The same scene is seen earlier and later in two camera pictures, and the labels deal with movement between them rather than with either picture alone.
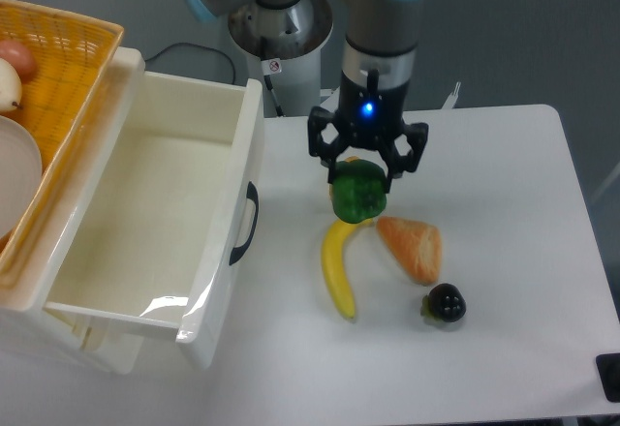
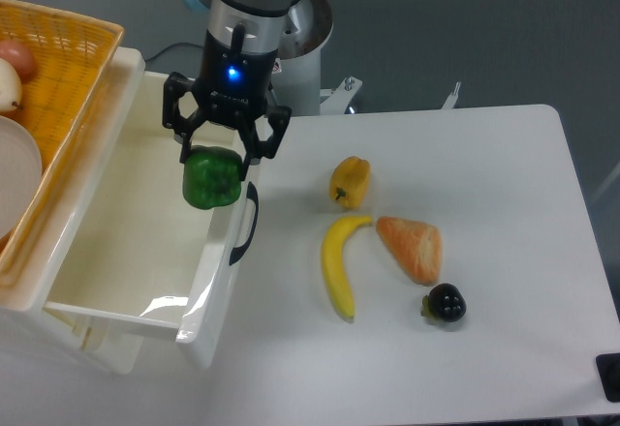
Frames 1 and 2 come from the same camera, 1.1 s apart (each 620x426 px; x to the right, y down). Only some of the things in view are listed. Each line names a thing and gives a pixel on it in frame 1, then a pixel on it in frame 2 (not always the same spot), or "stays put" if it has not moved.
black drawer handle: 253,196 stays put
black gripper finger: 395,163 -> 255,148
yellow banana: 333,260 stays put
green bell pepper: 358,190 -> 212,177
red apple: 20,57 stays put
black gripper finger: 327,153 -> 173,119
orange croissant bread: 418,246 stays put
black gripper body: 370,117 -> 232,84
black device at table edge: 608,369 stays put
